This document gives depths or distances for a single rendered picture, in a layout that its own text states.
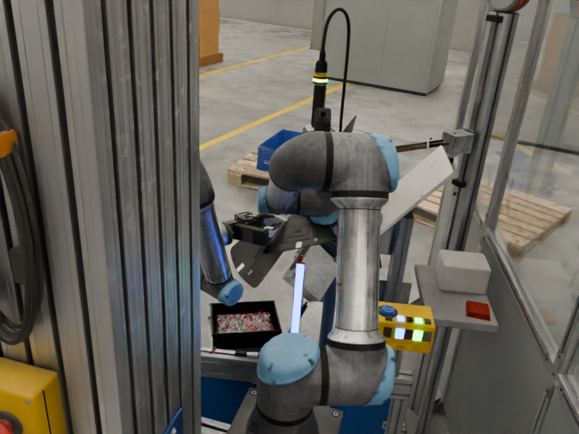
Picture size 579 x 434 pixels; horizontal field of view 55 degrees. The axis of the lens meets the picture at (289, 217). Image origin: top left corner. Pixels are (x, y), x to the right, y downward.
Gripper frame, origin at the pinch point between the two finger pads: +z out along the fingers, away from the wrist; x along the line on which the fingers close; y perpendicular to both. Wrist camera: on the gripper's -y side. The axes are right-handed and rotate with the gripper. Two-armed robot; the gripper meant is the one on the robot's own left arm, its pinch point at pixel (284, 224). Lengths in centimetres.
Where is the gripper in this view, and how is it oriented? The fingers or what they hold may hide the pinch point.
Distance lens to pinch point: 174.4
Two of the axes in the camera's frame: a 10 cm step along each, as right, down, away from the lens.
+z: 8.5, -1.7, 5.0
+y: -5.3, -3.1, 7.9
